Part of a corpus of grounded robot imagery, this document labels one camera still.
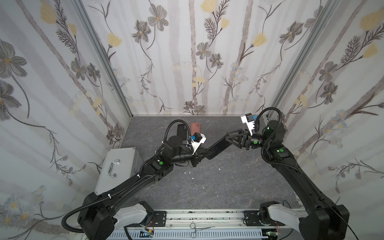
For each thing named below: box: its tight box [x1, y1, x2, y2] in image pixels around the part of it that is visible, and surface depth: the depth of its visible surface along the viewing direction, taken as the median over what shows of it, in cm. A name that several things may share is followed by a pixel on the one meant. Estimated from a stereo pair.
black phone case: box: [177, 124, 187, 140], surface depth 116 cm
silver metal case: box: [94, 147, 140, 195], surface depth 78 cm
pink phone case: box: [190, 122, 201, 136], surface depth 116 cm
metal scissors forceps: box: [189, 223, 215, 238], surface depth 73 cm
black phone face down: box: [206, 136, 232, 160], surface depth 67 cm
